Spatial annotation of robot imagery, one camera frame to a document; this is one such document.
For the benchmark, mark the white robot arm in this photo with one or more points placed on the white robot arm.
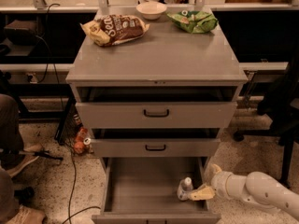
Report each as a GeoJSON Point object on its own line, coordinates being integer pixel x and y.
{"type": "Point", "coordinates": [256, 189]}

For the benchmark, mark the grey top drawer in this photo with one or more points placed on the grey top drawer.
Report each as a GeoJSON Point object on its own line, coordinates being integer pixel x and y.
{"type": "Point", "coordinates": [149, 108]}

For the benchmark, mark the grey middle drawer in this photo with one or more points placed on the grey middle drawer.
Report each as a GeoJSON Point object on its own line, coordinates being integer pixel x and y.
{"type": "Point", "coordinates": [165, 142]}

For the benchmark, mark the black office chair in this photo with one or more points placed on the black office chair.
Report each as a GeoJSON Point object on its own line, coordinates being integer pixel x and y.
{"type": "Point", "coordinates": [280, 104]}

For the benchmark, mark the clear plastic bottle white cap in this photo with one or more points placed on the clear plastic bottle white cap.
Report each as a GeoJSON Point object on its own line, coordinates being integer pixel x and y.
{"type": "Point", "coordinates": [184, 188]}

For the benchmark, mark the brown yellow chip bag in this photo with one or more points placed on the brown yellow chip bag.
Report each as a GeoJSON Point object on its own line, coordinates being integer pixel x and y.
{"type": "Point", "coordinates": [111, 30]}

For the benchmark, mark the tan shoe upper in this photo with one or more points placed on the tan shoe upper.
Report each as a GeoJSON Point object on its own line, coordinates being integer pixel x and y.
{"type": "Point", "coordinates": [27, 159]}

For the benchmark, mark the orange cans on floor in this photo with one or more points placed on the orange cans on floor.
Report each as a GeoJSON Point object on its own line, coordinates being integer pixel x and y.
{"type": "Point", "coordinates": [80, 146]}

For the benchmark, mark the tan shoe lower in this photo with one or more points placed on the tan shoe lower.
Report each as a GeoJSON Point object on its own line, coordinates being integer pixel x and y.
{"type": "Point", "coordinates": [27, 215]}

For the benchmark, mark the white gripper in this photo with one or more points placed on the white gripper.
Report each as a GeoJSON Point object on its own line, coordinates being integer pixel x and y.
{"type": "Point", "coordinates": [220, 182]}

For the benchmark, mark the grey drawer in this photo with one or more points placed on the grey drawer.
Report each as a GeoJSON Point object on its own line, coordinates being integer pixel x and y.
{"type": "Point", "coordinates": [165, 142]}
{"type": "Point", "coordinates": [149, 108]}
{"type": "Point", "coordinates": [144, 191]}

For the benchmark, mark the green snack bag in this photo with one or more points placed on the green snack bag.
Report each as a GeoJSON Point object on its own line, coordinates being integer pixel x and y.
{"type": "Point", "coordinates": [194, 22]}

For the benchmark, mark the grey metal drawer cabinet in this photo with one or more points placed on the grey metal drawer cabinet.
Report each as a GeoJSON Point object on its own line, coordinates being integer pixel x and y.
{"type": "Point", "coordinates": [164, 57]}

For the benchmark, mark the white ceramic bowl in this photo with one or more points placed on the white ceramic bowl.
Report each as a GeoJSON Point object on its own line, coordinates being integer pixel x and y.
{"type": "Point", "coordinates": [151, 10]}

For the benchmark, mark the tan shoe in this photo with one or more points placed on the tan shoe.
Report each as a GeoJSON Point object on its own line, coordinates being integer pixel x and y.
{"type": "Point", "coordinates": [27, 215]}
{"type": "Point", "coordinates": [27, 159]}

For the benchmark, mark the black box on shelf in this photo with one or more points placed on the black box on shelf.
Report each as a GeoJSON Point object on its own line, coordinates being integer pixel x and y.
{"type": "Point", "coordinates": [21, 32]}

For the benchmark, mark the grey bottom drawer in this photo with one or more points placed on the grey bottom drawer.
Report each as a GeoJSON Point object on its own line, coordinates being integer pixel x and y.
{"type": "Point", "coordinates": [144, 191]}

